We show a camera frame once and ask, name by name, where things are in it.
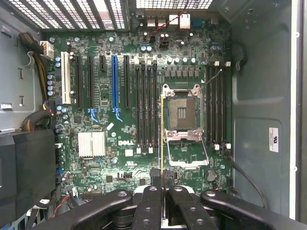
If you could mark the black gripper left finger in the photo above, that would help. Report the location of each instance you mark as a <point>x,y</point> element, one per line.
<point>148,210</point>

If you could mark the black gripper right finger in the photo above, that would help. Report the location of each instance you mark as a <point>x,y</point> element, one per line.
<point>187,210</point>

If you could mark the round coin cell battery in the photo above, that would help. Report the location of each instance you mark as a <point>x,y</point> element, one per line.
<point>211,175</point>

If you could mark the green Dell motherboard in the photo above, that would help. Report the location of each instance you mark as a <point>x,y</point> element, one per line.
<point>144,167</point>

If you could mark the silver socket cover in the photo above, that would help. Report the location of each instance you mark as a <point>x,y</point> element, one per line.
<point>184,163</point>

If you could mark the silver chipset heatsink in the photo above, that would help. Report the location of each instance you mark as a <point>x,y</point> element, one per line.
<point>91,143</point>

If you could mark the CPU socket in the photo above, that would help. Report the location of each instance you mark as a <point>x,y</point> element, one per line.
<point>183,112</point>

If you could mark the RAM slot black clips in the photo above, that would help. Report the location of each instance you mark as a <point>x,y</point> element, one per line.
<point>155,107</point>
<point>219,107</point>
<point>208,107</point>

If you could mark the black plastic shroud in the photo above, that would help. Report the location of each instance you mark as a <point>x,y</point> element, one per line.
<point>28,172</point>

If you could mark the long black expansion slot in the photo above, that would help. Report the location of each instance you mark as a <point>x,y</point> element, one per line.
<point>91,81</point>
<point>126,81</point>
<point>79,81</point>

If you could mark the blue expansion slot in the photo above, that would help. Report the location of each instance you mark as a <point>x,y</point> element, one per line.
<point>114,81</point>

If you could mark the black and grey PC case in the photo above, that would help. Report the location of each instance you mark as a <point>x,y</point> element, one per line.
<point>259,95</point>

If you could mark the thin metal locking lever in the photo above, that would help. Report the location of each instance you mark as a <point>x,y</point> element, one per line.
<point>213,76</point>

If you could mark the short black expansion slot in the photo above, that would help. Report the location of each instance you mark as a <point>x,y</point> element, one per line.
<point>102,63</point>

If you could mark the white expansion slot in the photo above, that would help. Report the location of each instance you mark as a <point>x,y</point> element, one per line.
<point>66,76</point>

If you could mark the white power connector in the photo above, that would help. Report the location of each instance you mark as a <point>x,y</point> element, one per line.
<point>46,50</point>

